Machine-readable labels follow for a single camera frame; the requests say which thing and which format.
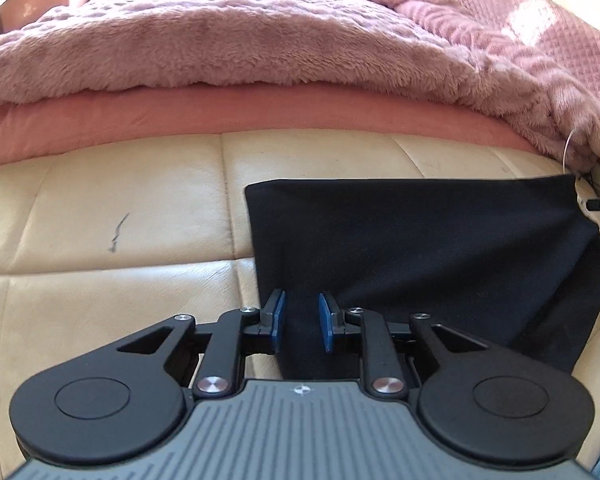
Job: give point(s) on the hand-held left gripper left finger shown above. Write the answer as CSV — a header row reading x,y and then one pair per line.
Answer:
x,y
278,320

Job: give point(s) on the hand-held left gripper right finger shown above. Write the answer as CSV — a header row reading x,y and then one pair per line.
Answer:
x,y
326,322

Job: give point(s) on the black pants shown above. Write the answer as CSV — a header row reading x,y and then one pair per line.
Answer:
x,y
405,240

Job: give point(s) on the salmon bed sheet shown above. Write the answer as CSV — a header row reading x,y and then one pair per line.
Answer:
x,y
180,115

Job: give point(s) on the pink fluffy blanket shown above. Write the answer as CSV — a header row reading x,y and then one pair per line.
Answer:
x,y
230,35

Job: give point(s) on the pink quilted pillow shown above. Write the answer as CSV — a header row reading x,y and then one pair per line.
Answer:
x,y
545,15

